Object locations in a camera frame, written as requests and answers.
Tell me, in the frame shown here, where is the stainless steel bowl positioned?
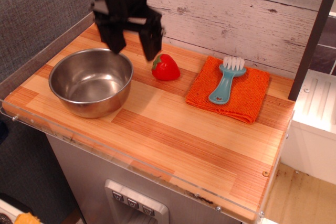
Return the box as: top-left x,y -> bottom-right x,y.
49,48 -> 134,119

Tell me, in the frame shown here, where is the silver dispenser panel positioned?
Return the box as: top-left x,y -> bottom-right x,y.
104,179 -> 170,224

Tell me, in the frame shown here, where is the orange folded cloth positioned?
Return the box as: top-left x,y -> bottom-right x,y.
186,56 -> 270,124

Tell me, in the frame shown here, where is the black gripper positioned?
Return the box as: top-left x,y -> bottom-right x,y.
92,0 -> 163,61

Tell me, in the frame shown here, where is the clear acrylic table guard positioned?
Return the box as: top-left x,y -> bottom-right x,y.
3,95 -> 293,223

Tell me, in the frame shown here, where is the yellow object bottom left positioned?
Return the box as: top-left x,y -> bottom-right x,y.
14,212 -> 41,224

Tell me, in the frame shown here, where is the teal scrub brush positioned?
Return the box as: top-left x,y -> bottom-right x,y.
208,57 -> 246,105

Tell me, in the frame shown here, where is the dark grey right post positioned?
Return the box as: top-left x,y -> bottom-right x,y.
288,0 -> 334,101

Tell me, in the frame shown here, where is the red toy strawberry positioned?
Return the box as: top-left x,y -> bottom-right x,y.
152,54 -> 181,81

